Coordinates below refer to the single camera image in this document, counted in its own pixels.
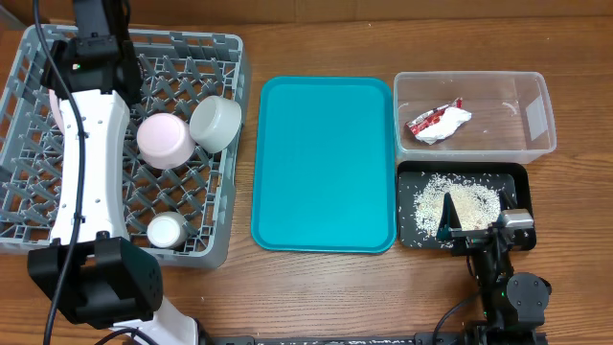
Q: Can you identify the teal plastic tray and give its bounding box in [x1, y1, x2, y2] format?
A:
[251, 77, 397, 254]

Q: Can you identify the large white plate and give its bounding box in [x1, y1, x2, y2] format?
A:
[49, 89, 64, 133]

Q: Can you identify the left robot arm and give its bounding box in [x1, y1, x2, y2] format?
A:
[28, 0, 209, 344]

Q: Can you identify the red snack wrapper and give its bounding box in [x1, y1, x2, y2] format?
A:
[404, 98, 463, 136]

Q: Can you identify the grey dishwasher rack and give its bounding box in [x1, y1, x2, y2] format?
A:
[1, 25, 251, 269]

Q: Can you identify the white paper cup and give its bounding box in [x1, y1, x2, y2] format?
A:
[147, 212, 188, 248]

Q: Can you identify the white rice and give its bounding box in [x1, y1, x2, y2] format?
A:
[397, 172, 501, 249]

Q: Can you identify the clear plastic bin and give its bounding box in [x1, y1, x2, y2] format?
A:
[393, 71, 557, 164]

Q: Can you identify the grey bowl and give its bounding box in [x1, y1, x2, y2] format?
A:
[189, 96, 242, 153]

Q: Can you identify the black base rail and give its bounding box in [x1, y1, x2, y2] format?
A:
[195, 332, 547, 345]

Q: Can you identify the black tray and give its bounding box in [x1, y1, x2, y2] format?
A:
[397, 161, 534, 250]

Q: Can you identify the white tissue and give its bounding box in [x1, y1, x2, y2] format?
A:
[415, 106, 472, 145]

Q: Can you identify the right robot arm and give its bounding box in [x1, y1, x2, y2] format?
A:
[431, 193, 552, 344]

